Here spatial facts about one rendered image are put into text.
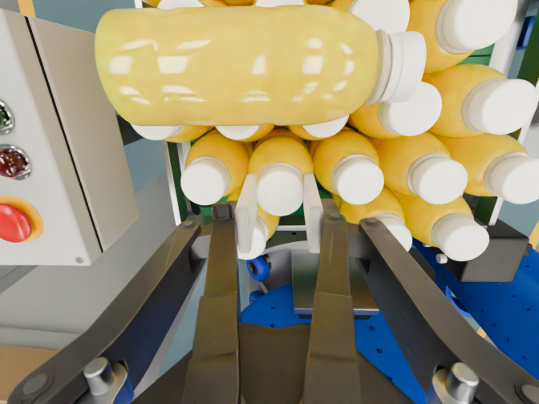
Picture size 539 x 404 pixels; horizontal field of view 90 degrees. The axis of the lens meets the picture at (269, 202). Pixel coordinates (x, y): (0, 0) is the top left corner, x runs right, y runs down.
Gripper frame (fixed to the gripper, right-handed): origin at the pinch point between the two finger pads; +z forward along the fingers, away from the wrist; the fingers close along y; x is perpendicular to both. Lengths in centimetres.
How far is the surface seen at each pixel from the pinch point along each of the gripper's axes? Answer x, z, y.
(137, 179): -35, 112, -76
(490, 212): -7.8, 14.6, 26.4
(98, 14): 37, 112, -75
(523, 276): -37, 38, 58
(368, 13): 12.1, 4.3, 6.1
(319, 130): 4.6, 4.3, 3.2
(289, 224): -9.3, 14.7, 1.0
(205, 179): 0.8, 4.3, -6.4
